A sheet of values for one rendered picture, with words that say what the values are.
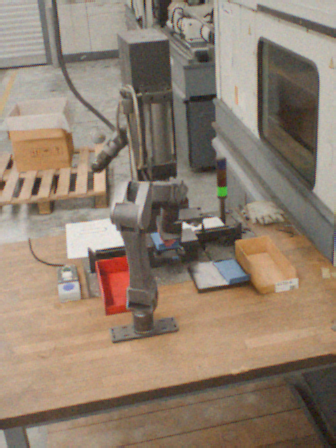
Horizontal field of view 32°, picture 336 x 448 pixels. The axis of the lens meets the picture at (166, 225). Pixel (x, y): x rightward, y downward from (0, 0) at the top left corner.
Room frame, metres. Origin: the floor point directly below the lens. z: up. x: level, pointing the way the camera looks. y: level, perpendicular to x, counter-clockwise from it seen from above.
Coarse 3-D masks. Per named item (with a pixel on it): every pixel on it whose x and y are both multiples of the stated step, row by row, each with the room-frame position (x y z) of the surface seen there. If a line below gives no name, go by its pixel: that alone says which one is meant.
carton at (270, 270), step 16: (240, 240) 1.82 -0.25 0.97; (256, 240) 1.83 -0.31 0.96; (272, 240) 1.80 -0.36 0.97; (240, 256) 1.77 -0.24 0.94; (256, 256) 1.82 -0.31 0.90; (272, 256) 1.79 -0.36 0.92; (256, 272) 1.61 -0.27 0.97; (272, 272) 1.70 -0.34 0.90; (288, 272) 1.65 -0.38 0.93; (256, 288) 1.61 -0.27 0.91; (272, 288) 1.59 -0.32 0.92; (288, 288) 1.59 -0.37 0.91
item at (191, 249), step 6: (180, 246) 1.82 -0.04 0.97; (186, 246) 1.82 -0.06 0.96; (192, 246) 1.82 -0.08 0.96; (150, 252) 1.80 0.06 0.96; (186, 252) 1.82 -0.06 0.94; (192, 252) 1.82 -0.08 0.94; (150, 258) 1.80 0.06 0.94; (180, 258) 1.82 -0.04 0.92; (186, 258) 1.82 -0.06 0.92; (192, 258) 1.82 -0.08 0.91; (198, 258) 1.83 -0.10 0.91; (150, 264) 1.80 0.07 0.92; (156, 264) 1.80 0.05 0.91
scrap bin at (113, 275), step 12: (96, 264) 1.75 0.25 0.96; (108, 264) 1.78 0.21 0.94; (120, 264) 1.78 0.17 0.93; (108, 276) 1.76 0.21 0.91; (120, 276) 1.75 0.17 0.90; (108, 288) 1.68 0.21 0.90; (120, 288) 1.67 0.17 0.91; (108, 300) 1.61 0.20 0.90; (120, 300) 1.60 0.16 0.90; (108, 312) 1.53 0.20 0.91; (120, 312) 1.54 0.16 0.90
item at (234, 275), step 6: (216, 264) 1.75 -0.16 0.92; (222, 264) 1.75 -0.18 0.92; (228, 264) 1.74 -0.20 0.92; (234, 264) 1.74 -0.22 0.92; (222, 270) 1.71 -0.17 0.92; (228, 270) 1.70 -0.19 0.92; (234, 270) 1.70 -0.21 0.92; (240, 270) 1.70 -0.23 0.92; (228, 276) 1.67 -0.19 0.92; (234, 276) 1.66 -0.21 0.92; (240, 276) 1.62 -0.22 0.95; (246, 276) 1.63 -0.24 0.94; (228, 282) 1.63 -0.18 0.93; (234, 282) 1.63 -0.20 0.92
